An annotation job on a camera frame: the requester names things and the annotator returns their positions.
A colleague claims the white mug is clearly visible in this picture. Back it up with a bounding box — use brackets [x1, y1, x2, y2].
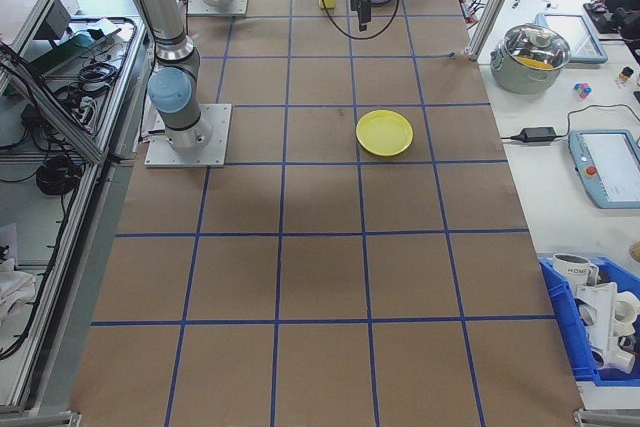
[551, 252, 600, 293]

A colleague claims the aluminium extrusion post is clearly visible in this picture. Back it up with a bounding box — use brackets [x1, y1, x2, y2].
[467, 0, 531, 63]

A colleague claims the black adapter cable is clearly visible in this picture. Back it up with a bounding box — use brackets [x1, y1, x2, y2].
[501, 104, 640, 142]

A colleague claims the grey box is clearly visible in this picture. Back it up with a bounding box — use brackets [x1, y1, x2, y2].
[34, 0, 71, 41]

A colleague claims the coiled black cable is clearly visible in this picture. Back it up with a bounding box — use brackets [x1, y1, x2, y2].
[34, 155, 82, 198]

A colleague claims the white cloth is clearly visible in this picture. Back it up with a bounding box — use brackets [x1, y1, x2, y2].
[0, 224, 37, 323]

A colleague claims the black cable bundle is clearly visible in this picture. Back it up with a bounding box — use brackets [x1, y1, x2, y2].
[77, 61, 119, 93]

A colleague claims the blue plastic bin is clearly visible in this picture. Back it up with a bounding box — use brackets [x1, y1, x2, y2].
[538, 255, 640, 388]

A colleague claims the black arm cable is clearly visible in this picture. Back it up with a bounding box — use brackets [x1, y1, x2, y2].
[317, 0, 401, 40]

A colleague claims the dark green board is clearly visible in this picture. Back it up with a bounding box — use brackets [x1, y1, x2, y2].
[34, 21, 124, 79]

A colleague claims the white plastic pipe fitting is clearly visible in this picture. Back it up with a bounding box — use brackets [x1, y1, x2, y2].
[573, 280, 640, 373]

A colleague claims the light blue teach pendant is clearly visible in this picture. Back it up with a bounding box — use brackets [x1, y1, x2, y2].
[534, 11, 610, 65]
[568, 129, 640, 209]

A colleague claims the black power adapter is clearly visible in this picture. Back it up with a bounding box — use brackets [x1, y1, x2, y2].
[519, 126, 559, 143]

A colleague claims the grey pot with lid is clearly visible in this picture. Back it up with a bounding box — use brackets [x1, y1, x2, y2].
[489, 22, 572, 95]

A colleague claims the yellow plastic plate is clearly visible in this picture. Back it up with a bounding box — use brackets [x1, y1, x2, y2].
[355, 109, 415, 158]

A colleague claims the V-shaped metal bar frame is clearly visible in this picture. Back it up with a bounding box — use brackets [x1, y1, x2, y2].
[0, 0, 151, 421]

